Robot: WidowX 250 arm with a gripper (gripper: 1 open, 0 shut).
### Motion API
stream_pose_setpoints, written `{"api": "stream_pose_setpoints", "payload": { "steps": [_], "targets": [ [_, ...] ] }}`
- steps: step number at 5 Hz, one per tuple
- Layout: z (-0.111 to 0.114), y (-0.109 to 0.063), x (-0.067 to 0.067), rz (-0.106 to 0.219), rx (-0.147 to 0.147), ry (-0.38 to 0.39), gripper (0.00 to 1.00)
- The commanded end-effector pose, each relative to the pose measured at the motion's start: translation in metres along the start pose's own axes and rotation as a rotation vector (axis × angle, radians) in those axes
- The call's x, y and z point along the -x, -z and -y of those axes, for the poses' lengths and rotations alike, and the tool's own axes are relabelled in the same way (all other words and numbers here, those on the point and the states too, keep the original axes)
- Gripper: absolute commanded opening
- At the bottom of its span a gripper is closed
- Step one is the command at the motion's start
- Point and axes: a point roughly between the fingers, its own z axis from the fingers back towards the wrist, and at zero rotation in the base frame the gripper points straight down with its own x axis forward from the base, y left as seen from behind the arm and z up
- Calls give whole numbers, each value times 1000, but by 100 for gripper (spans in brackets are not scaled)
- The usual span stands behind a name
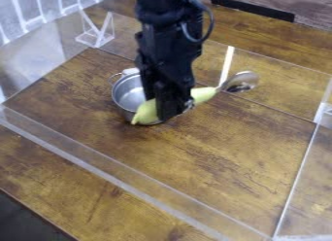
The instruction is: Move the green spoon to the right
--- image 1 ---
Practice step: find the small steel pot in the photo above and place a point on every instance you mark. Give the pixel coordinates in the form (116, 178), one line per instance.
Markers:
(128, 93)

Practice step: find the clear acrylic bracket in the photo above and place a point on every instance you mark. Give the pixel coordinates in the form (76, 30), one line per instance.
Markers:
(96, 37)

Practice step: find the clear acrylic enclosure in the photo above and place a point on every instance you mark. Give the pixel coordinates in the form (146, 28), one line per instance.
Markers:
(241, 167)

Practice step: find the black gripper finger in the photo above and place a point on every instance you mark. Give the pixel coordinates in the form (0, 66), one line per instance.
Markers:
(173, 100)
(148, 78)

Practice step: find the black strip on table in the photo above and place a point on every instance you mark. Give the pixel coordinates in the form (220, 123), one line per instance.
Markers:
(254, 9)

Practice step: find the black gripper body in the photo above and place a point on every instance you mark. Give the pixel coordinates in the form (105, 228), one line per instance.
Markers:
(168, 52)

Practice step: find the green handled metal spoon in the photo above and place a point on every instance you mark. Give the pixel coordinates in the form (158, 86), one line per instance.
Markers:
(241, 82)

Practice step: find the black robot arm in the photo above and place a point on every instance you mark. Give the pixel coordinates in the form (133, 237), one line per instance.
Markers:
(166, 12)

